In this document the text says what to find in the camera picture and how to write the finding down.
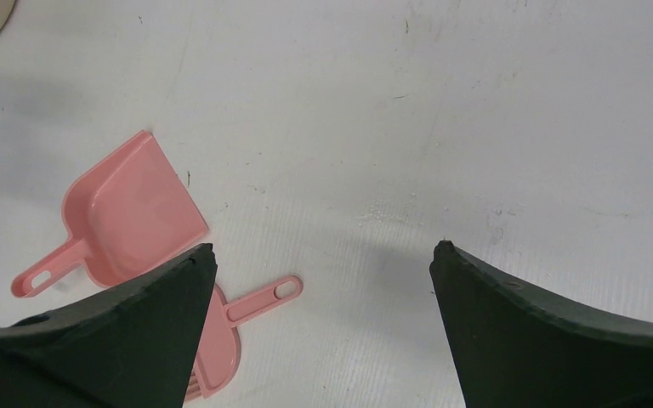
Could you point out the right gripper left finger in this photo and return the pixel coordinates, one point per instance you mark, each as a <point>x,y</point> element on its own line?
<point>133,345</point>

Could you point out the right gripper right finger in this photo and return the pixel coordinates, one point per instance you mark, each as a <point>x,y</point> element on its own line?
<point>515,344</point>

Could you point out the pink hand brush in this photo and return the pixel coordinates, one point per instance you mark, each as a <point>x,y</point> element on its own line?
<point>219,351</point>

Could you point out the pink plastic dustpan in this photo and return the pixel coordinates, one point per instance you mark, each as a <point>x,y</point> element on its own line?
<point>125,216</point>

